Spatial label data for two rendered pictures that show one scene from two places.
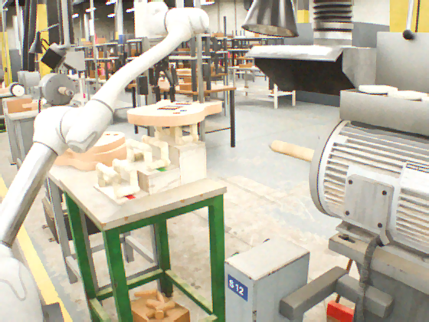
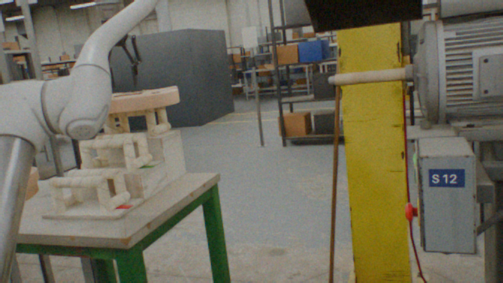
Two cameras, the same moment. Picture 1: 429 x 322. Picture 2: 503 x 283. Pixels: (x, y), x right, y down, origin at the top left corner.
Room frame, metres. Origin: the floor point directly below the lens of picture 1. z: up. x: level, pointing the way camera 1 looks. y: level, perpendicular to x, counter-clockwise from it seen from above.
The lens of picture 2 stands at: (0.16, 0.68, 1.34)
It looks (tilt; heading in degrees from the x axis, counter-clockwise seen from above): 11 degrees down; 327
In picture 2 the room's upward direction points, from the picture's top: 7 degrees counter-clockwise
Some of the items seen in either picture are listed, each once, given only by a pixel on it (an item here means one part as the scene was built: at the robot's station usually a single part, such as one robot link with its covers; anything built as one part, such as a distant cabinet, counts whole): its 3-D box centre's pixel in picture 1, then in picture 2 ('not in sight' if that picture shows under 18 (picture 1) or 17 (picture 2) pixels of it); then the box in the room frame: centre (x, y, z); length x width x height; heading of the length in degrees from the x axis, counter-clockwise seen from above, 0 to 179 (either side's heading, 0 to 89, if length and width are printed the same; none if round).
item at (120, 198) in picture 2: (127, 191); (117, 201); (1.44, 0.36, 0.96); 0.11 x 0.03 x 0.03; 130
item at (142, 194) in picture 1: (119, 190); (93, 208); (1.52, 0.42, 0.94); 0.27 x 0.15 x 0.01; 40
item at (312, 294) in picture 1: (316, 291); (476, 180); (0.66, -0.21, 1.02); 0.19 x 0.04 x 0.04; 126
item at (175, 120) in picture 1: (173, 111); (131, 99); (1.72, 0.18, 1.23); 0.40 x 0.35 x 0.04; 154
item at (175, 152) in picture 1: (176, 157); (142, 158); (1.71, 0.18, 1.02); 0.27 x 0.15 x 0.17; 40
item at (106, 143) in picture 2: (138, 145); (105, 144); (1.59, 0.33, 1.12); 0.20 x 0.03 x 0.03; 39
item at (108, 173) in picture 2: (123, 166); (94, 174); (1.54, 0.39, 1.04); 0.20 x 0.03 x 0.03; 39
